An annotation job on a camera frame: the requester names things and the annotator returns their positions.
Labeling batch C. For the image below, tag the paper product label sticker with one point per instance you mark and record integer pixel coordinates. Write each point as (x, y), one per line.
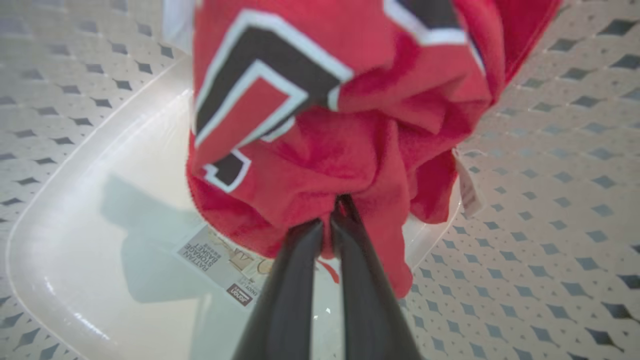
(220, 260)

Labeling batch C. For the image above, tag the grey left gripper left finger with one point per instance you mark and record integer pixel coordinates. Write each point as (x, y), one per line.
(285, 300)

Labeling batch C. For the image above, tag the red jersey with black-white print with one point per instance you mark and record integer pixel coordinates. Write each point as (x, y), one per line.
(325, 160)

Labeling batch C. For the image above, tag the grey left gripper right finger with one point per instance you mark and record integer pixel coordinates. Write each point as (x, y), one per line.
(367, 295)

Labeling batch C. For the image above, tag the white fabric care label tag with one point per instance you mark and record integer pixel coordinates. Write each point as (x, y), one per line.
(469, 187)

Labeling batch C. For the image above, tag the white perforated laundry basket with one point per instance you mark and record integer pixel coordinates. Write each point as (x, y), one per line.
(75, 240)

